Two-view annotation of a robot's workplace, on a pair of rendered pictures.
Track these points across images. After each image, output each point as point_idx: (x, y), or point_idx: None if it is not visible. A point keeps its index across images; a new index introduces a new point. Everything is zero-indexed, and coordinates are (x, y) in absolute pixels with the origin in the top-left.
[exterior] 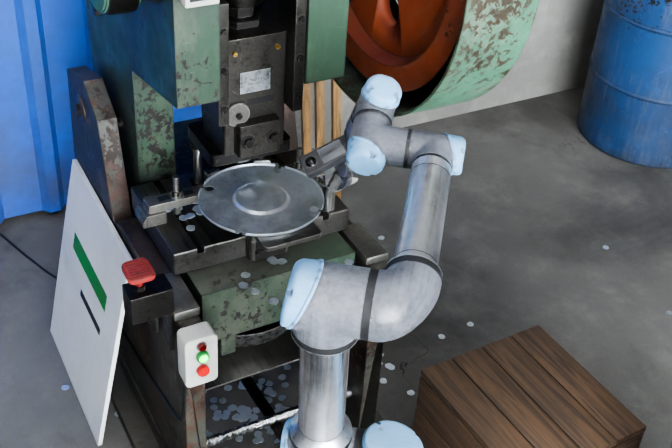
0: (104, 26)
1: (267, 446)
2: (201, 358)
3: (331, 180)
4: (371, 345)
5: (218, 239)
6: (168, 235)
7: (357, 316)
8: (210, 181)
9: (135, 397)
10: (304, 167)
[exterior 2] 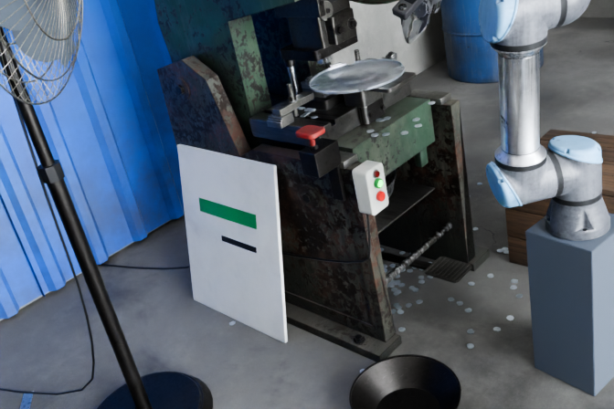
0: (185, 14)
1: (407, 293)
2: (379, 183)
3: (408, 33)
4: (460, 171)
5: (340, 114)
6: (302, 124)
7: None
8: (312, 83)
9: (291, 304)
10: (399, 12)
